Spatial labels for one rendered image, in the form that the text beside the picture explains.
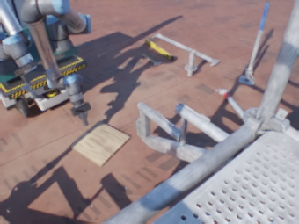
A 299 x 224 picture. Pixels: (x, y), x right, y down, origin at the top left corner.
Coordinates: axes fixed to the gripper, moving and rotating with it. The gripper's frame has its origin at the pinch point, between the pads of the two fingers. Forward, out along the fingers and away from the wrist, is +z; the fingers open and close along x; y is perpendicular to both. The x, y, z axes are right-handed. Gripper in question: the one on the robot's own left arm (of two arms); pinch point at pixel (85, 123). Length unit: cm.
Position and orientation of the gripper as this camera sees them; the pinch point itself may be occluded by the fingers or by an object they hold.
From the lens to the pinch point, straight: 165.4
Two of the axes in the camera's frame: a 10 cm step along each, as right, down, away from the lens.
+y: 5.5, 1.3, -8.2
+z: 2.6, 9.1, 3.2
